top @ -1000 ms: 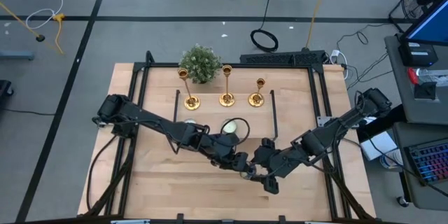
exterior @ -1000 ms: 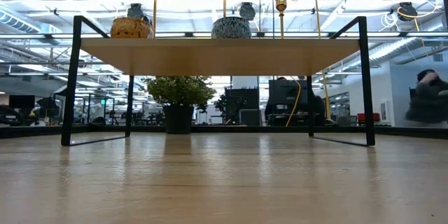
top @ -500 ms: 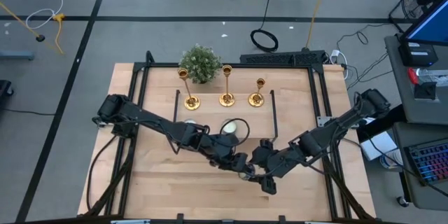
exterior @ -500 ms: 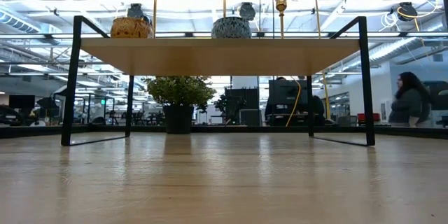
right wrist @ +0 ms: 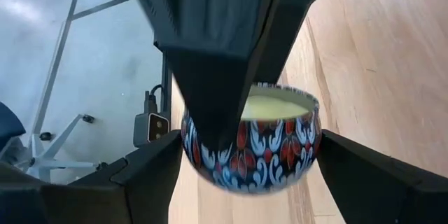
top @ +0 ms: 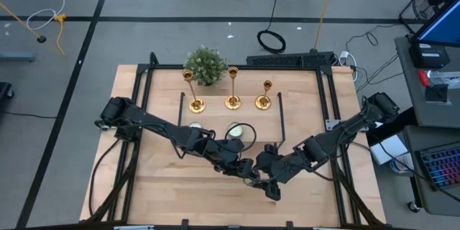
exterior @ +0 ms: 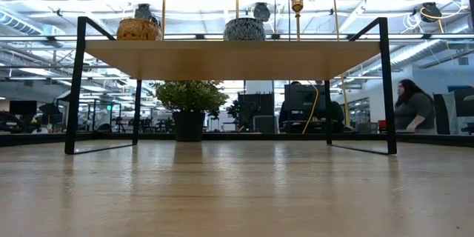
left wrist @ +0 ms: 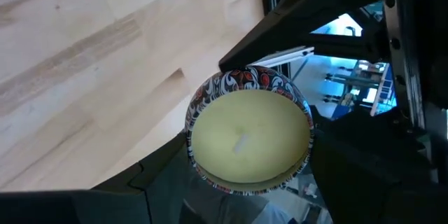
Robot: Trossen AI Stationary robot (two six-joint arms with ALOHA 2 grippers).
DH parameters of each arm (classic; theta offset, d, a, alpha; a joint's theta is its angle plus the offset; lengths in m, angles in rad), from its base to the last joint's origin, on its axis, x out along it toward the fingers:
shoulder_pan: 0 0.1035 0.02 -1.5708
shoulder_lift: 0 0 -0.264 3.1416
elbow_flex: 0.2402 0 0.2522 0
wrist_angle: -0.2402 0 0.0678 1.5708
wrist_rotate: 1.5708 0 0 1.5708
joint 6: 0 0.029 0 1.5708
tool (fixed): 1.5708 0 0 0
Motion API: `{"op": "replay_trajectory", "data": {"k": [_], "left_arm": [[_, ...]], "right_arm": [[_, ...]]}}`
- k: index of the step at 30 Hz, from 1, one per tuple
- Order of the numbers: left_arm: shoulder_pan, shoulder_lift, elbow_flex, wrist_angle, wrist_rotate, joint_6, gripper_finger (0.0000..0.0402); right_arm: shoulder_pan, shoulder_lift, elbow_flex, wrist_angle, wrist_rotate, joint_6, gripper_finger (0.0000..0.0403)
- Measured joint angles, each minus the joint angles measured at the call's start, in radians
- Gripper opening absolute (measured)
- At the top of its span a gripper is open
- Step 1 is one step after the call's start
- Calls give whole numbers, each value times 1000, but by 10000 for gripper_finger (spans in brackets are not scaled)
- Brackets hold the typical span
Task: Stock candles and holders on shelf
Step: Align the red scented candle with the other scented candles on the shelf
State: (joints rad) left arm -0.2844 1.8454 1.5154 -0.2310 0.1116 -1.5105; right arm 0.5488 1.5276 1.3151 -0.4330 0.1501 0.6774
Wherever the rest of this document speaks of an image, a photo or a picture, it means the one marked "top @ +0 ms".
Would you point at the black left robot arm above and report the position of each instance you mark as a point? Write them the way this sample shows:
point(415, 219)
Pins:
point(151, 122)

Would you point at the black caster wheel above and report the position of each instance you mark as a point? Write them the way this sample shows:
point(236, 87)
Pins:
point(413, 207)

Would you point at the white candle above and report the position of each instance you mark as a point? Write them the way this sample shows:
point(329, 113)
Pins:
point(196, 125)
point(235, 131)

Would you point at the short gold candlestick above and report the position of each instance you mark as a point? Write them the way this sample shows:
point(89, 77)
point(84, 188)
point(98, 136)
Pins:
point(263, 102)

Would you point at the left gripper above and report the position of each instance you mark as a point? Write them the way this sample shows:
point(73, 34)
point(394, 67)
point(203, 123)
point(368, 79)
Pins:
point(230, 154)

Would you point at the small black box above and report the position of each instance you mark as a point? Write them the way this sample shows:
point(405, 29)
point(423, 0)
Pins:
point(436, 93)

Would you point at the black floor fan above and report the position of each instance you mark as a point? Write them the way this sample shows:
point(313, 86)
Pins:
point(422, 0)

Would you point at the clear plastic bag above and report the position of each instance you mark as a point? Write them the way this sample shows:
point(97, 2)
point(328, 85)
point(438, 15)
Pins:
point(447, 78)

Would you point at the black box device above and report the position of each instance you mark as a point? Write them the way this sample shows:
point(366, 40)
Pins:
point(429, 59)

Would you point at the grey desk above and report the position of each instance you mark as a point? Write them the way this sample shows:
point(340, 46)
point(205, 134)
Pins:
point(442, 203)
point(409, 75)

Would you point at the backlit rainbow keyboard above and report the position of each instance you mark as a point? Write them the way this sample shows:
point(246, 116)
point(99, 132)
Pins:
point(443, 167)

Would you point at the grey floor bar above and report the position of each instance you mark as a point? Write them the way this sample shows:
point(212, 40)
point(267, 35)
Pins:
point(16, 57)

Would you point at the monitor with blue screen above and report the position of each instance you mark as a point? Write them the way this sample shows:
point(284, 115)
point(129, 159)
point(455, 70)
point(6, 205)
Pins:
point(445, 27)

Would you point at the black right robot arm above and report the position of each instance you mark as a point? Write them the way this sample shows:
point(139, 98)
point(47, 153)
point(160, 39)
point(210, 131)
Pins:
point(345, 133)

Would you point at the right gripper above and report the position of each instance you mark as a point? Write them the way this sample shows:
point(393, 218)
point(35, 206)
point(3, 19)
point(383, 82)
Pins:
point(284, 167)

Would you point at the tall gold candlestick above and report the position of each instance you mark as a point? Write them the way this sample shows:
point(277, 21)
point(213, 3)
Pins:
point(197, 105)
point(233, 102)

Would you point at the black chair base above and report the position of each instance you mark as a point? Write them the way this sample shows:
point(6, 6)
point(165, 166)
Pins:
point(4, 91)

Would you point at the artificial plant in black pot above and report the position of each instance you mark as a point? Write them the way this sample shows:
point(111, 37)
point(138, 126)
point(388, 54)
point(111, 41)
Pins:
point(205, 65)

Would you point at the wooden shelf black metal frame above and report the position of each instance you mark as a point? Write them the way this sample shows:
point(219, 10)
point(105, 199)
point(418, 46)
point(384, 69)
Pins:
point(215, 115)

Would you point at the white and blue roll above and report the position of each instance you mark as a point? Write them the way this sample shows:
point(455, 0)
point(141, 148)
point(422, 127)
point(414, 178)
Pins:
point(397, 167)

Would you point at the white power adapter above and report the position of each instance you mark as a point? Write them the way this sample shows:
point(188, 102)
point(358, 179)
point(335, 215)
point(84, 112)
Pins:
point(344, 55)

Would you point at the white box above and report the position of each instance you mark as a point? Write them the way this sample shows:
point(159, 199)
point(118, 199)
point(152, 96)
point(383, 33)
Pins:
point(393, 149)

